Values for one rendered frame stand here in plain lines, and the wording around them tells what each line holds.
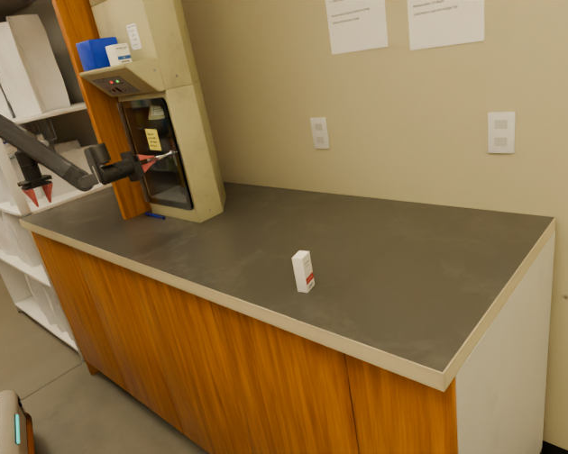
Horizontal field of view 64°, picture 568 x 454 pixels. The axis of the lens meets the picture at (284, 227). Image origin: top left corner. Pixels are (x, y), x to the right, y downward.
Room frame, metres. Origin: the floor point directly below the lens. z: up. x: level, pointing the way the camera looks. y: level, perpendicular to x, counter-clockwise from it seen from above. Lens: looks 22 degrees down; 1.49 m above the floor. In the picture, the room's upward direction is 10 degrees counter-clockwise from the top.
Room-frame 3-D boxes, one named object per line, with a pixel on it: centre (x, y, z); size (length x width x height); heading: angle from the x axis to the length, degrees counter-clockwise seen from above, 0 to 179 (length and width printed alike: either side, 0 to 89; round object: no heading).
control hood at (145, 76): (1.62, 0.45, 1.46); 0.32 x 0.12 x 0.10; 44
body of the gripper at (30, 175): (1.64, 0.86, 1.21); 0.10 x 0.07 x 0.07; 134
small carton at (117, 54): (1.59, 0.42, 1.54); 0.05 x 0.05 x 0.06; 49
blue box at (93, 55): (1.68, 0.51, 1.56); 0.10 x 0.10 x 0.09; 44
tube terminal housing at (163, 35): (1.74, 0.32, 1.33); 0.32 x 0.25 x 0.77; 44
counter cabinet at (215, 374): (1.58, 0.24, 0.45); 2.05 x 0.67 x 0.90; 44
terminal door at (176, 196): (1.65, 0.41, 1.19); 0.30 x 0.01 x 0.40; 44
